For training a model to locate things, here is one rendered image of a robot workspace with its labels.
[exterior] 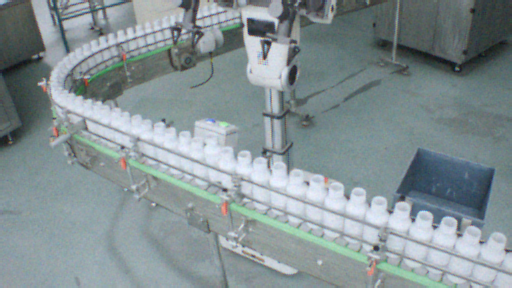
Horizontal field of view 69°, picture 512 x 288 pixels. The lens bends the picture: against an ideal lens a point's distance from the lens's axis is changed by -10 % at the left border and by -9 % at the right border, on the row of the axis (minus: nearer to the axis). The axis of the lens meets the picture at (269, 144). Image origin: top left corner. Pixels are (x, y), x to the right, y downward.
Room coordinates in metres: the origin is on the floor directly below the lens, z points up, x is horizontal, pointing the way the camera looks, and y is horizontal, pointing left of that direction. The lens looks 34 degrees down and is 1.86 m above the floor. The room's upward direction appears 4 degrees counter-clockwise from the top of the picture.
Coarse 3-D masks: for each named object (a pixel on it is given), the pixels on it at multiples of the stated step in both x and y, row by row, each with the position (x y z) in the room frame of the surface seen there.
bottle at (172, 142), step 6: (168, 132) 1.14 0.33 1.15; (174, 132) 1.12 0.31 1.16; (168, 138) 1.11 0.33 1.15; (174, 138) 1.12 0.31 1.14; (168, 144) 1.11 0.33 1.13; (174, 144) 1.11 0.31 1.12; (174, 150) 1.10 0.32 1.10; (168, 156) 1.11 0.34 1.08; (174, 156) 1.10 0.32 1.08; (168, 162) 1.12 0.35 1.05; (174, 162) 1.10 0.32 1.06; (180, 162) 1.11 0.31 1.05
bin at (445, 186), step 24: (408, 168) 1.13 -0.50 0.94; (432, 168) 1.20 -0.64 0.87; (456, 168) 1.15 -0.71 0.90; (480, 168) 1.10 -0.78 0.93; (408, 192) 1.21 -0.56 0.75; (432, 192) 1.19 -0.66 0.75; (456, 192) 1.14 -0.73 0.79; (480, 192) 1.09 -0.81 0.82; (456, 216) 0.87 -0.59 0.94; (480, 216) 0.98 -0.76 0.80
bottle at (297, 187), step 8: (296, 176) 0.88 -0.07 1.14; (288, 184) 0.87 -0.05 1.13; (296, 184) 0.85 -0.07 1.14; (304, 184) 0.86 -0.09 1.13; (288, 192) 0.85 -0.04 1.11; (296, 192) 0.84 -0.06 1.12; (304, 192) 0.84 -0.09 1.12; (288, 200) 0.85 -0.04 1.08; (288, 208) 0.85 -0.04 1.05; (296, 208) 0.84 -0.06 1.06; (304, 208) 0.84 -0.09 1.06; (288, 216) 0.85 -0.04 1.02; (304, 216) 0.84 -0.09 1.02
